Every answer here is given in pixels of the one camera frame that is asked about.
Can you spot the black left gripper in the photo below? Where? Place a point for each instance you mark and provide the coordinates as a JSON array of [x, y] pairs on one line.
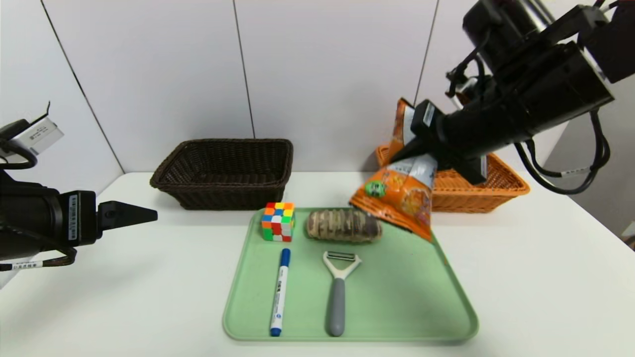
[[79, 217]]

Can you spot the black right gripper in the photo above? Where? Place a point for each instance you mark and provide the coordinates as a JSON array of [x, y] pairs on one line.
[[425, 119]]

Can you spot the orange snack bag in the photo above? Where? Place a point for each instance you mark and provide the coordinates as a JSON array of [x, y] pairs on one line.
[[402, 198]]

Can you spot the striped brown bread roll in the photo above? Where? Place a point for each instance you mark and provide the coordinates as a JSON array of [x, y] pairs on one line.
[[337, 225]]

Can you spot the multicoloured puzzle cube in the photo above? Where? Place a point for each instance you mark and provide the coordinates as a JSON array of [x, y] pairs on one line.
[[278, 220]]

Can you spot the blue white marker pen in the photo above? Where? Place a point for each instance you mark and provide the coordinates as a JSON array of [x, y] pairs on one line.
[[280, 292]]

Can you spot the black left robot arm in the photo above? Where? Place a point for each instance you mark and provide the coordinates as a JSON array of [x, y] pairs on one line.
[[25, 218]]

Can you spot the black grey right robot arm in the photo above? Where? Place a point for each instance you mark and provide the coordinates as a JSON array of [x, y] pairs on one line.
[[545, 84]]

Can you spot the orange wicker basket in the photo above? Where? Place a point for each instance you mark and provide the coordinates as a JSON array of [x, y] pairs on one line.
[[501, 193]]

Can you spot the dark brown wicker basket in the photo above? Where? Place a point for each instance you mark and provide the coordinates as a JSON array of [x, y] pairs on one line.
[[223, 198]]

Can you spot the light green plastic tray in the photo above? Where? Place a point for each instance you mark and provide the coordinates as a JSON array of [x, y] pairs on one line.
[[387, 297]]

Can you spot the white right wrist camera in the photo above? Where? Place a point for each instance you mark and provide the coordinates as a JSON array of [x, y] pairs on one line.
[[464, 91]]

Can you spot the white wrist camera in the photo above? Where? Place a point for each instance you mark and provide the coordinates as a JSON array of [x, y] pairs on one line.
[[39, 135], [464, 91]]

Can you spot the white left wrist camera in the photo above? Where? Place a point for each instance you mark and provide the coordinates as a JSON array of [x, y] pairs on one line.
[[39, 135]]

